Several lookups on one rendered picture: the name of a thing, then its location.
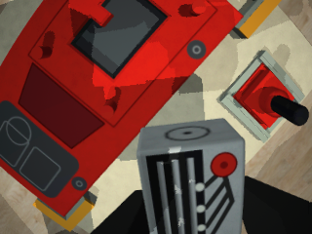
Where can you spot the red toy car body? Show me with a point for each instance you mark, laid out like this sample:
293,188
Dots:
85,76

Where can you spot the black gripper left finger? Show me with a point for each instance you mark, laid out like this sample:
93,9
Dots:
128,218

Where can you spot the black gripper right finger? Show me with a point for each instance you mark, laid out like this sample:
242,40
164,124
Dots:
268,210

